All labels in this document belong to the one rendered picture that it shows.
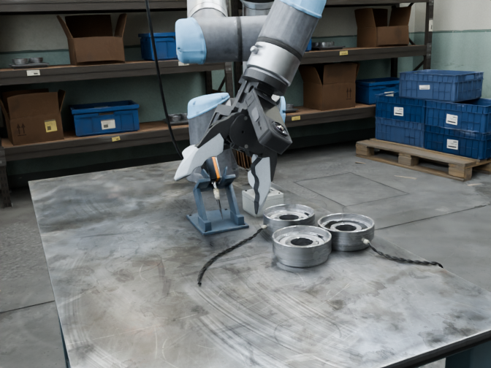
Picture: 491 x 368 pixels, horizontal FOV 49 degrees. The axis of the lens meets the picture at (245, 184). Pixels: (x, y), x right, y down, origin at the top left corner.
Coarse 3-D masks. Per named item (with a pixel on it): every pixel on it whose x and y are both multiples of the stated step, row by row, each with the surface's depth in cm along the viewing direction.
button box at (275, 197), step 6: (246, 192) 121; (252, 192) 121; (270, 192) 120; (276, 192) 120; (246, 198) 121; (252, 198) 118; (270, 198) 118; (276, 198) 119; (282, 198) 119; (246, 204) 121; (252, 204) 118; (264, 204) 118; (270, 204) 118; (276, 204) 119; (246, 210) 122; (252, 210) 119; (258, 216) 118
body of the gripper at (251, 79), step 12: (252, 72) 80; (252, 84) 83; (264, 84) 80; (276, 84) 80; (240, 96) 84; (216, 108) 85; (228, 108) 82; (240, 108) 79; (240, 120) 79; (240, 132) 79; (252, 132) 80; (228, 144) 85; (240, 144) 79; (252, 144) 80
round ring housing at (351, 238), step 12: (324, 216) 104; (336, 216) 106; (348, 216) 106; (360, 216) 104; (324, 228) 98; (336, 228) 103; (348, 228) 103; (360, 228) 101; (372, 228) 98; (336, 240) 97; (348, 240) 96; (360, 240) 97
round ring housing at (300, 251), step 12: (288, 228) 100; (300, 228) 100; (312, 228) 99; (276, 240) 93; (288, 240) 96; (300, 240) 98; (312, 240) 96; (324, 240) 96; (276, 252) 94; (288, 252) 91; (300, 252) 91; (312, 252) 91; (324, 252) 92; (288, 264) 93; (300, 264) 92; (312, 264) 92
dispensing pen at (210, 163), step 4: (208, 160) 113; (212, 160) 113; (204, 164) 114; (208, 164) 113; (212, 164) 113; (204, 168) 114; (208, 168) 112; (212, 168) 113; (208, 172) 112; (212, 172) 112; (212, 176) 112; (216, 176) 112; (212, 180) 113; (212, 184) 113; (216, 184) 113; (212, 188) 113; (216, 188) 113; (216, 192) 113; (216, 196) 112; (216, 200) 113; (220, 204) 112; (220, 208) 112
